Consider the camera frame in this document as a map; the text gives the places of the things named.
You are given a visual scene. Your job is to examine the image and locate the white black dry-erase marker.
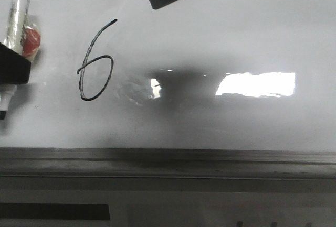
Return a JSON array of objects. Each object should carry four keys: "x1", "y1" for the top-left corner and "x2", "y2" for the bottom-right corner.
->
[{"x1": 1, "y1": 0, "x2": 40, "y2": 120}]

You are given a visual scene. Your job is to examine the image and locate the white whiteboard with metal frame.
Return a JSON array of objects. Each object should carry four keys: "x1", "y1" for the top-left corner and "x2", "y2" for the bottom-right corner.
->
[{"x1": 1, "y1": 0, "x2": 335, "y2": 179}]

